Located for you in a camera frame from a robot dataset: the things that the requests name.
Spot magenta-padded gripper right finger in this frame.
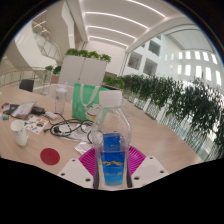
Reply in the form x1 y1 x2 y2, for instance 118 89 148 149
126 145 170 190

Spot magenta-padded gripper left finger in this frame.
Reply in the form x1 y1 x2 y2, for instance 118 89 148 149
57 147 100 190

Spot clear blue-labelled water bottle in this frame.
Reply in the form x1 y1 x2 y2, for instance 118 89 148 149
91 89 134 191

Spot white printed card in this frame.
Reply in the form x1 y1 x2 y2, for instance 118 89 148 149
74 141 95 155

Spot flat round red coaster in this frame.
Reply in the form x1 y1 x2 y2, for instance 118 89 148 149
39 147 61 166

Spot white charger block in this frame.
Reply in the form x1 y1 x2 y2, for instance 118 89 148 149
44 111 59 121

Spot colourful sticker sheet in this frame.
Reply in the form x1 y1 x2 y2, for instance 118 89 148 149
23 115 50 135

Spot white paper cup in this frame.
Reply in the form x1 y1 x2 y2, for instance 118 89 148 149
9 119 29 148

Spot green tote bag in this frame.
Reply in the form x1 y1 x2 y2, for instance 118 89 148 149
71 82 111 123

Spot black power bank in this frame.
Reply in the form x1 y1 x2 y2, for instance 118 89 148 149
30 105 46 116

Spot clear plastic tumbler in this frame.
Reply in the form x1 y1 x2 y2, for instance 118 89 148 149
54 83 69 115

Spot white chair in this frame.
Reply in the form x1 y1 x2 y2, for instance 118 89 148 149
41 83 74 103

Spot low planter with plants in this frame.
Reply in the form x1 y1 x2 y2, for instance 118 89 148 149
102 75 126 91

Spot black office chair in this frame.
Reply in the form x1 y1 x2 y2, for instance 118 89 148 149
18 78 35 93

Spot white cabinet with plants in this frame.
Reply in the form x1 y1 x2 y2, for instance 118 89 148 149
57 48 113 88

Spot small white planter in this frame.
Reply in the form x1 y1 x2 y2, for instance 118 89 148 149
44 64 63 84

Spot glass railing with handrail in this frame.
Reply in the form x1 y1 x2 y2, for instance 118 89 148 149
0 68 46 88

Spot ceiling light strips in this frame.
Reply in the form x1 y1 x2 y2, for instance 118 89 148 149
84 0 168 48

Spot tangled black cables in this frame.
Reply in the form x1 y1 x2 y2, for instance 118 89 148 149
43 112 98 144

